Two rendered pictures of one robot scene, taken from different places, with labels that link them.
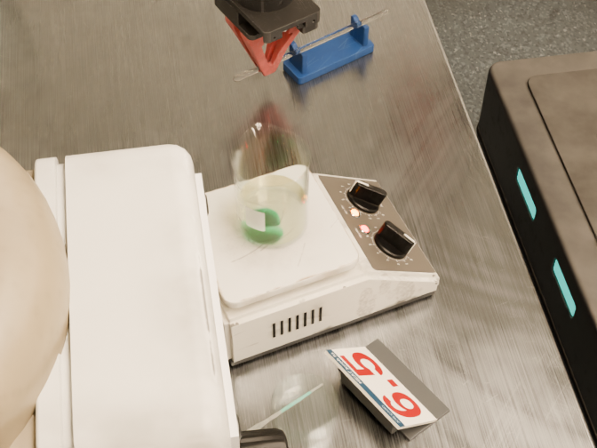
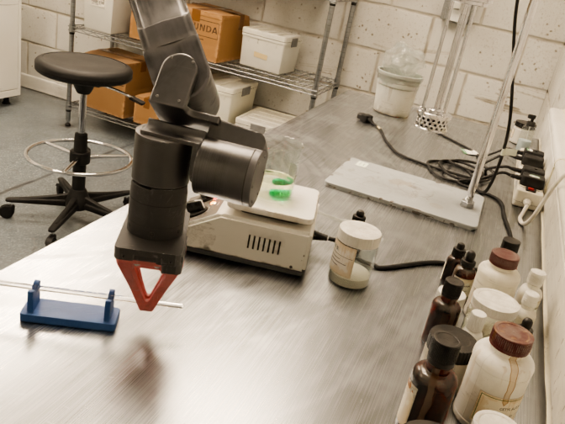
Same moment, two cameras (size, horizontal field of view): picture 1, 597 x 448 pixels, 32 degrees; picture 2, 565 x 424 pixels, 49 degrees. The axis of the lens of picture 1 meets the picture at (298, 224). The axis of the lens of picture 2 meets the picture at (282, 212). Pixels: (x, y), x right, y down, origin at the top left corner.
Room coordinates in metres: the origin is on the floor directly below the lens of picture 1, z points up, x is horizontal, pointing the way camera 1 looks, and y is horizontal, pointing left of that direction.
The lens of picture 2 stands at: (1.28, 0.40, 1.16)
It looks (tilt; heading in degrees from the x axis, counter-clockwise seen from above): 23 degrees down; 207
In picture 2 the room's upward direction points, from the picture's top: 11 degrees clockwise
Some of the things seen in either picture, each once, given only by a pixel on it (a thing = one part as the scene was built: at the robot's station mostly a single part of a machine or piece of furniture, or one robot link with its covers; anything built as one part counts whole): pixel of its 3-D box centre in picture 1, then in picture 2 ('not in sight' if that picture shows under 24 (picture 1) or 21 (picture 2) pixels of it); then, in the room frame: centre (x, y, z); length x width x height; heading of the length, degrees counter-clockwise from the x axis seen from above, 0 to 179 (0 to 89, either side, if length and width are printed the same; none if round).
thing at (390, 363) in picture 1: (386, 381); not in sight; (0.45, -0.07, 0.77); 0.09 x 0.06 x 0.04; 39
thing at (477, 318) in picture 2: not in sight; (470, 337); (0.61, 0.34, 0.79); 0.03 x 0.03 x 0.07
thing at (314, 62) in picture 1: (329, 47); (71, 304); (0.87, -0.03, 0.77); 0.10 x 0.03 x 0.04; 124
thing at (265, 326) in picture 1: (296, 255); (252, 221); (0.57, 0.00, 0.79); 0.22 x 0.13 x 0.08; 114
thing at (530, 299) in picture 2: not in sight; (523, 317); (0.51, 0.38, 0.79); 0.03 x 0.03 x 0.07
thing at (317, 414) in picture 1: (305, 408); not in sight; (0.43, -0.01, 0.76); 0.06 x 0.06 x 0.02
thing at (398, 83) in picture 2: not in sight; (399, 78); (-0.53, -0.21, 0.86); 0.14 x 0.14 x 0.21
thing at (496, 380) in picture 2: not in sight; (496, 376); (0.70, 0.38, 0.80); 0.06 x 0.06 x 0.11
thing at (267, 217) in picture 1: (270, 188); (275, 171); (0.57, 0.02, 0.88); 0.07 x 0.06 x 0.08; 16
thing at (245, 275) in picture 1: (267, 232); (275, 198); (0.56, 0.03, 0.83); 0.12 x 0.12 x 0.01; 24
